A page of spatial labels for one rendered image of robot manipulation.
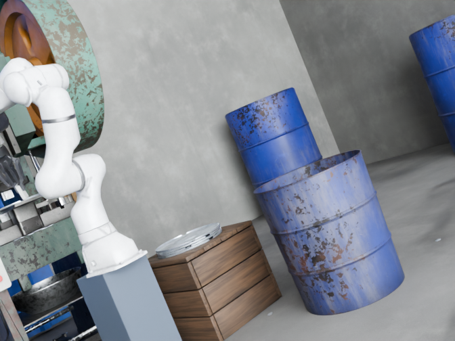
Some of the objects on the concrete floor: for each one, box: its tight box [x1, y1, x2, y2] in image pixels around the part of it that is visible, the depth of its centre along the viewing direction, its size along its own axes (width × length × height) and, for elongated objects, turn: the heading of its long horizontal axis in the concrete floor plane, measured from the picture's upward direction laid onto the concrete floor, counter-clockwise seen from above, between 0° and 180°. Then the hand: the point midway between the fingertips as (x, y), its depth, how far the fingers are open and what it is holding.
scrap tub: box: [253, 149, 405, 315], centre depth 206 cm, size 42×42×48 cm
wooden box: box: [148, 220, 282, 341], centre depth 235 cm, size 40×38×35 cm
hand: (22, 191), depth 229 cm, fingers closed
